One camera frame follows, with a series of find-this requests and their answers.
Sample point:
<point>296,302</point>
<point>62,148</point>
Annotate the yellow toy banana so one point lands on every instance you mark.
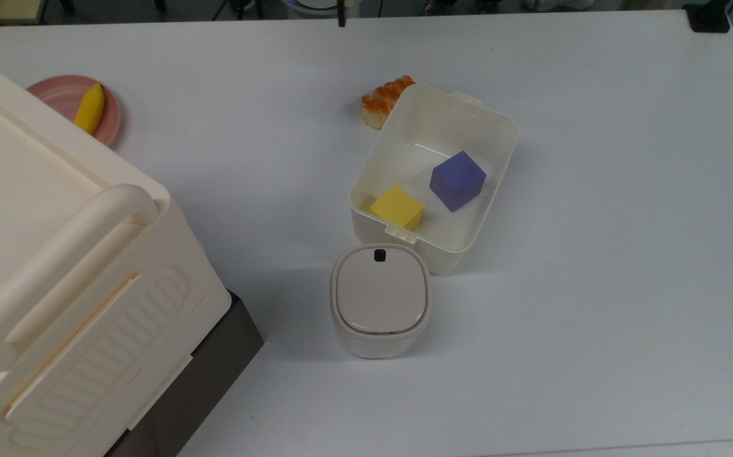
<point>91,109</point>

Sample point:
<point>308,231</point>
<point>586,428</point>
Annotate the black table clamp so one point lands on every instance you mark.
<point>709,16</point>

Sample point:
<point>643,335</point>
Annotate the small white lidded bin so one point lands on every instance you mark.
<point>379,301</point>

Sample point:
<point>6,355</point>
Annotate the white open plastic box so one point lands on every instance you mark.
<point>417,133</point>

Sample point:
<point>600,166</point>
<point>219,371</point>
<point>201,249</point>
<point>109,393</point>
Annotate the large cream storage box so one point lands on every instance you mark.
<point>17,209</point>

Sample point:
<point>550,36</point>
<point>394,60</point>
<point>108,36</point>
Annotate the white bucket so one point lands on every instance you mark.
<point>315,7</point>

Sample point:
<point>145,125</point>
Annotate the yellow cube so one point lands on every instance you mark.
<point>396,207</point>

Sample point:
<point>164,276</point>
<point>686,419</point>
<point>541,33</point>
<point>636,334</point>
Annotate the toy bread slice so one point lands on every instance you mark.
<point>384,101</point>

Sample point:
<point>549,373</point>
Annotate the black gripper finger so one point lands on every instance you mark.
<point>341,13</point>

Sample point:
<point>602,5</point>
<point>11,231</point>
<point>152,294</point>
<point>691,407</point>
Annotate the purple cube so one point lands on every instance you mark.
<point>457,180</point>

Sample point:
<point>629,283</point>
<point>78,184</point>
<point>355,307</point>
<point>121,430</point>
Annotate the pink plate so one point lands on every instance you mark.
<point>61,95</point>

